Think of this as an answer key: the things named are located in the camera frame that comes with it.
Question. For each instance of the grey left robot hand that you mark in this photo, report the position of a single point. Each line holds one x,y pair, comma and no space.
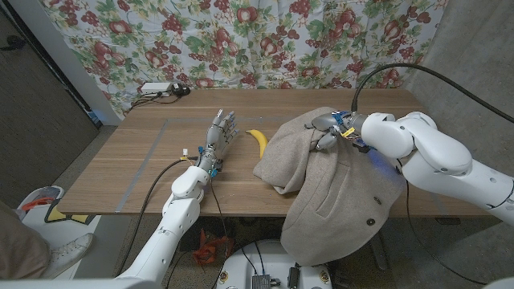
219,138

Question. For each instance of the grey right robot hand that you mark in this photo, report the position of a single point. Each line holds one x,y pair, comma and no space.
331,124

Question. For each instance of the beige wool coat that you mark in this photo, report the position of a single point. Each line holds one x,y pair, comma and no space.
337,192

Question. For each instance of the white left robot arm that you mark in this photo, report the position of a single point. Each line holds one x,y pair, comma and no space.
176,216

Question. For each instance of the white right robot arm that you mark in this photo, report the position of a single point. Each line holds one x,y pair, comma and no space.
441,160

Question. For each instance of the yellow toy banana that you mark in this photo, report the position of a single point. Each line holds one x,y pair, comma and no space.
260,139

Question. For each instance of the black plug adapter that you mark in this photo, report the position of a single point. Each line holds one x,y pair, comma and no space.
180,90

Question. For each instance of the white power strip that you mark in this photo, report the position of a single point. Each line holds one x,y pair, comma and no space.
156,87

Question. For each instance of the grey tape line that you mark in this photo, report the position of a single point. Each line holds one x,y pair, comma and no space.
140,168

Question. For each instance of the floral fruit print backdrop cloth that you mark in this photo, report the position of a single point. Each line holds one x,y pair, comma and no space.
241,40

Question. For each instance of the orange plastic bag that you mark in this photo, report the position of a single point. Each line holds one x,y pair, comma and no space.
210,251

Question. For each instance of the white robot torso base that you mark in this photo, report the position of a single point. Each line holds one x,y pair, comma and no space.
265,265

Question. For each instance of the grey table leg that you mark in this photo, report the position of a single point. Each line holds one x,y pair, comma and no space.
379,251

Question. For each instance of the grey electronics box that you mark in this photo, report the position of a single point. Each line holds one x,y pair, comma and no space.
261,282

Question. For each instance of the black electronics box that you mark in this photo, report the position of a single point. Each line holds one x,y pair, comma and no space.
293,278

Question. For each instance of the yellow and black dustpan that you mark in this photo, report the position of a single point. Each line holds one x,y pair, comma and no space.
60,216

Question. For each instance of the dark brown door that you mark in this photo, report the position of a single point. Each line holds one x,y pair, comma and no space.
40,120

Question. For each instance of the white sneaker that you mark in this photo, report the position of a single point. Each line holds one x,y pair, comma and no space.
68,253

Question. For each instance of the white bin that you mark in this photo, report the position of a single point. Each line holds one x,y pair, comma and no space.
36,204

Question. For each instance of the person's leg in beige trousers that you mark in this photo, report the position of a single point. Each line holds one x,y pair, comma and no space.
20,249

